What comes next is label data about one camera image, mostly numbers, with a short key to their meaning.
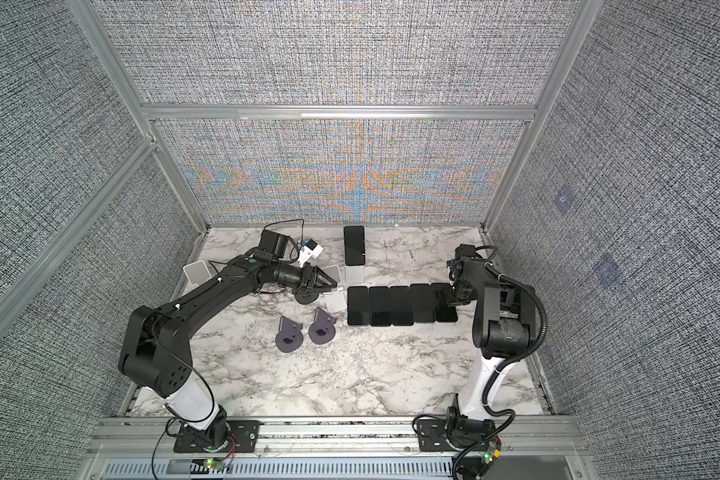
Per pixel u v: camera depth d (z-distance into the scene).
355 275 1.01
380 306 1.00
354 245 0.99
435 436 0.73
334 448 0.73
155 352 0.45
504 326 0.52
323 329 0.86
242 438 0.74
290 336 0.85
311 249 0.78
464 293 0.84
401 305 1.01
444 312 0.95
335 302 0.97
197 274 0.95
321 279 0.78
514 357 0.50
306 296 0.98
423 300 1.01
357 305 0.98
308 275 0.72
